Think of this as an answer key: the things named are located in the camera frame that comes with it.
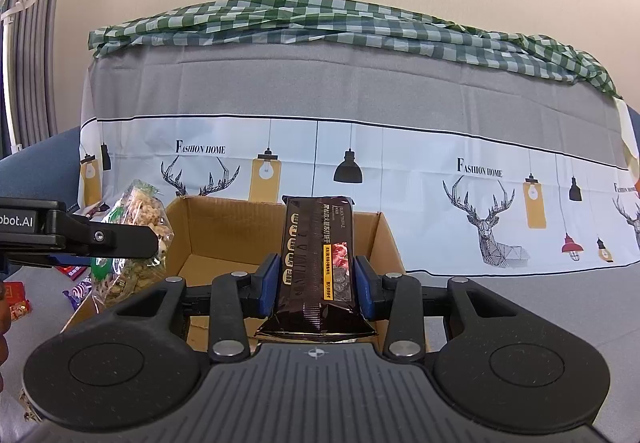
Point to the dark brown snack bar packet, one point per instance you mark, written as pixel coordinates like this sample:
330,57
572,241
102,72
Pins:
317,295

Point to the long red shrimp cracker packet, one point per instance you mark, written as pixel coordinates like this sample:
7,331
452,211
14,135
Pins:
72,271

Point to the grey deer print cover cloth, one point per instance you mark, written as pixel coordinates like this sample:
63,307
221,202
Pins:
478,172

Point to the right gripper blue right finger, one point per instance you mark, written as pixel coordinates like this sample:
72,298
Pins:
394,299

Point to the purple candy bar wrapper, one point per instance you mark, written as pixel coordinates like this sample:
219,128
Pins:
77,294

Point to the round puffed grain snack bag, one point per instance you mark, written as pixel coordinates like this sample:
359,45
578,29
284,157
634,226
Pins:
142,235

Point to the person's left hand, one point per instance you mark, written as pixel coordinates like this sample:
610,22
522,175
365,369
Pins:
5,324

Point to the white floor lamp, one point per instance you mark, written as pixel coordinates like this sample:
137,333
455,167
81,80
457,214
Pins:
9,10

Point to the green checkered cloth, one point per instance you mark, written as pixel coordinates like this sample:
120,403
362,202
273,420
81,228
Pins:
360,24

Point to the grey curtain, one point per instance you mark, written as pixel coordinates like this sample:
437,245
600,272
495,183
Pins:
35,114

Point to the small red square snack packet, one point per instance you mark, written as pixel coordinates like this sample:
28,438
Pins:
15,296

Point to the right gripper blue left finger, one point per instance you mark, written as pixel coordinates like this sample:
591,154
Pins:
235,297

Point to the brown cardboard box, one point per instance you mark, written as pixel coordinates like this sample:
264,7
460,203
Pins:
168,322

